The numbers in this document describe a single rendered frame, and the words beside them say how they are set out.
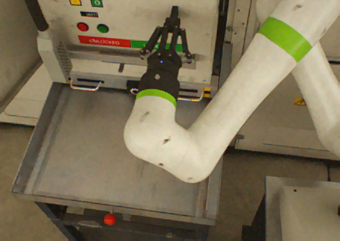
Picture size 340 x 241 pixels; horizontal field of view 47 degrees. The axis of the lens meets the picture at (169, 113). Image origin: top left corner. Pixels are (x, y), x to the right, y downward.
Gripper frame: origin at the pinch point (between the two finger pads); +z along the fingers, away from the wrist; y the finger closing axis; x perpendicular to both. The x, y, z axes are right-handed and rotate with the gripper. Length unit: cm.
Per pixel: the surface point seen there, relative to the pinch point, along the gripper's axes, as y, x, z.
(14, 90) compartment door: -58, -38, -2
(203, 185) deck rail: 11.9, -37.9, -28.6
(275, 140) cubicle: 45, -103, 28
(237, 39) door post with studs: 19, -36, 30
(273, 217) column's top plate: 34, -48, -32
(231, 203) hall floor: 26, -123, -1
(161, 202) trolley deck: 0, -38, -35
